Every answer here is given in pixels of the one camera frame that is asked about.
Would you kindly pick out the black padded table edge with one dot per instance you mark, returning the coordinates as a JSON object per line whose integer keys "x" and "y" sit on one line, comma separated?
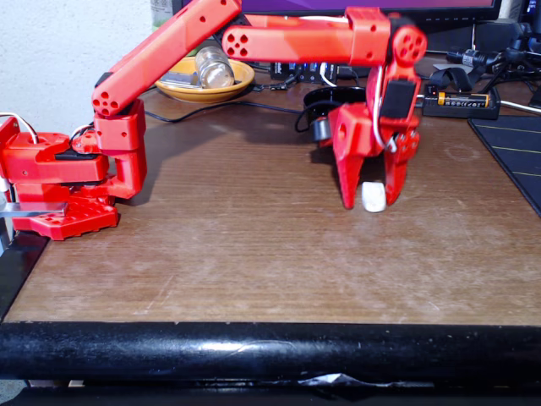
{"x": 270, "y": 351}

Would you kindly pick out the black glossy bowl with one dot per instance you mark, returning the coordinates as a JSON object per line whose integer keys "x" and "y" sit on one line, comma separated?
{"x": 327, "y": 99}

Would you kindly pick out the clear glass jar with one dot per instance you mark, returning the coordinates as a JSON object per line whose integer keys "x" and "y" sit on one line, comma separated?
{"x": 214, "y": 69}

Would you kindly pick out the flat metal piece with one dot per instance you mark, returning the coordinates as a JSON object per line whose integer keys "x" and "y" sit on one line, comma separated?
{"x": 181, "y": 79}

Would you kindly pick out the orange plate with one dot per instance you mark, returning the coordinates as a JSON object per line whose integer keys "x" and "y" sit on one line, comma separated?
{"x": 236, "y": 86}

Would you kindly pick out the small black camera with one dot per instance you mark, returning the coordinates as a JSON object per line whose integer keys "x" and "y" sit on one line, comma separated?
{"x": 321, "y": 130}

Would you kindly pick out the metal clamp bar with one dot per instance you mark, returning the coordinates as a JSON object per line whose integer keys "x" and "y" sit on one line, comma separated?
{"x": 34, "y": 209}

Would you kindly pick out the yellow black battery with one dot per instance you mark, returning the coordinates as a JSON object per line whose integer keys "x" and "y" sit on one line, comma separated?
{"x": 462, "y": 100}

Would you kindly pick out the black jointed stand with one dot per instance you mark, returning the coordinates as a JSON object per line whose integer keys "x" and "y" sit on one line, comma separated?
{"x": 524, "y": 57}

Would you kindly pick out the black speaker box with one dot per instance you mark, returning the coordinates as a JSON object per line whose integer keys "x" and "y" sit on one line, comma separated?
{"x": 494, "y": 36}

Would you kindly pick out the black mat with green lines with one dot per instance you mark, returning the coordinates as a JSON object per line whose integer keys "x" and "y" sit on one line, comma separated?
{"x": 520, "y": 156}

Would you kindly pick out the black battery charger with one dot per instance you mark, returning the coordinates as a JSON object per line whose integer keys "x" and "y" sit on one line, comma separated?
{"x": 460, "y": 112}

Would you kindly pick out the white eraser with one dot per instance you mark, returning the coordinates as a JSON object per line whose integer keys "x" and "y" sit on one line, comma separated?
{"x": 374, "y": 196}

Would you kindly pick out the black flashlight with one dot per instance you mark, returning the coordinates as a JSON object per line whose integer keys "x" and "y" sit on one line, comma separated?
{"x": 475, "y": 57}

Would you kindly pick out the black USB hub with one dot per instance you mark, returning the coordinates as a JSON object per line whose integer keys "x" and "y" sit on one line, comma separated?
{"x": 281, "y": 72}

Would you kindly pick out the black computer monitor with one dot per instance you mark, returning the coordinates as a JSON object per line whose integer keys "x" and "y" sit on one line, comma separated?
{"x": 460, "y": 12}

